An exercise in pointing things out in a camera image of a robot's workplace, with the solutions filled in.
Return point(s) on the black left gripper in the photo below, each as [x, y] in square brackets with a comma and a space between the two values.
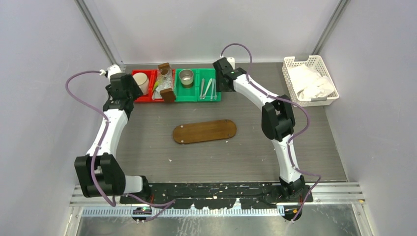
[136, 92]

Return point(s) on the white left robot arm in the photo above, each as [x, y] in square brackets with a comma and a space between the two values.
[98, 171]

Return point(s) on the clear acrylic wooden rack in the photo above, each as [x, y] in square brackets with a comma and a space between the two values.
[165, 90]

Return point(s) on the green plastic bin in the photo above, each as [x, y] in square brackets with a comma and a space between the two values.
[208, 73]
[187, 94]

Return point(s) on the brown oval wooden tray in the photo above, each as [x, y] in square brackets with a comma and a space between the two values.
[204, 131]

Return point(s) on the shiny metal cup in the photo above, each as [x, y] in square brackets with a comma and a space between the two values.
[186, 77]

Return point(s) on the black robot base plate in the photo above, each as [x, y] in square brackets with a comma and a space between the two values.
[220, 195]

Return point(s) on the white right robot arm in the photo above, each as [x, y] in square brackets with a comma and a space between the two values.
[277, 122]

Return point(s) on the white crumpled cloth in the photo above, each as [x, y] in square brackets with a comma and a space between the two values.
[308, 83]

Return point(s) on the white enamel mug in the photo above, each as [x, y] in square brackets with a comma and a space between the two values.
[142, 80]

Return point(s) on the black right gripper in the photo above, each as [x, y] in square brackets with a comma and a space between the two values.
[220, 87]

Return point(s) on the white perforated plastic basket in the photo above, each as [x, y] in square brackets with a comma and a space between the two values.
[313, 61]

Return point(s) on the red plastic bin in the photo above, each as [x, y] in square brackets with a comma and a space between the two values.
[152, 78]
[164, 86]

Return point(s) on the lime green toothpaste tube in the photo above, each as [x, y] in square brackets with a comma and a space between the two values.
[156, 84]

